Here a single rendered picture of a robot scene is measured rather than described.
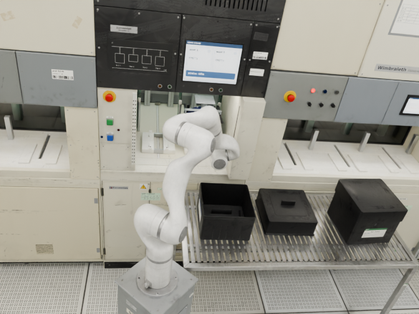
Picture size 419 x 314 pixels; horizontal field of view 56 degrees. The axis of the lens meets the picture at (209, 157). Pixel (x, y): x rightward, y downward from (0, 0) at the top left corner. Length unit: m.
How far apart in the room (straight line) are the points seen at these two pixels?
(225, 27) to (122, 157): 0.93
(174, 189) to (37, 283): 1.62
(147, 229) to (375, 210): 1.23
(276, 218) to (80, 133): 1.16
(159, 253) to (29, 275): 1.46
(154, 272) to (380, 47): 1.60
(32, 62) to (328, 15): 1.45
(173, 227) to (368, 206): 1.13
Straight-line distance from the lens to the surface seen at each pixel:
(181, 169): 1.54
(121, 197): 2.49
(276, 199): 2.33
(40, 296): 2.90
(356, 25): 2.20
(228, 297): 2.88
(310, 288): 3.10
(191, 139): 1.51
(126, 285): 1.92
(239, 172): 2.35
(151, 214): 1.63
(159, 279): 1.84
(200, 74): 2.05
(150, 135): 2.64
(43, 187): 2.51
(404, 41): 2.35
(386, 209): 2.32
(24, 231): 2.78
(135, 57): 2.01
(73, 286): 2.91
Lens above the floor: 2.30
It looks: 34 degrees down
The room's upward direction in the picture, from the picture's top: 9 degrees clockwise
